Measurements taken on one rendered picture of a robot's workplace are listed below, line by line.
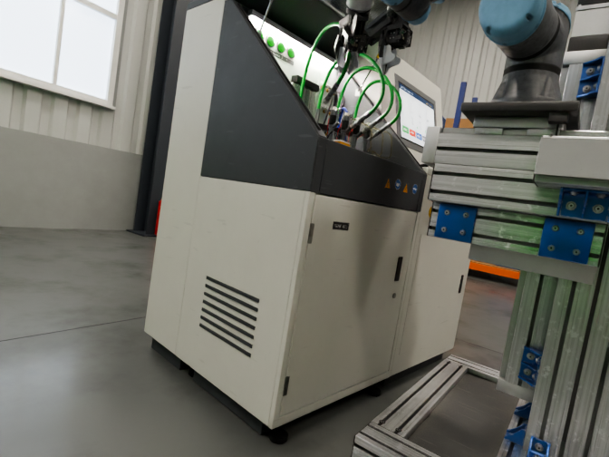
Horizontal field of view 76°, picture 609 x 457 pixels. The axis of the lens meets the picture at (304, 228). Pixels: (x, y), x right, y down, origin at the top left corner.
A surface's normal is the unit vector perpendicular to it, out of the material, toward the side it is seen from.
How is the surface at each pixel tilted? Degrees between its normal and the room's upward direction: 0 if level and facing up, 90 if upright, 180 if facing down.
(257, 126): 90
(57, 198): 90
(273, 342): 90
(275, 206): 90
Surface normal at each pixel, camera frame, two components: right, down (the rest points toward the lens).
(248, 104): -0.67, -0.05
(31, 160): 0.80, 0.17
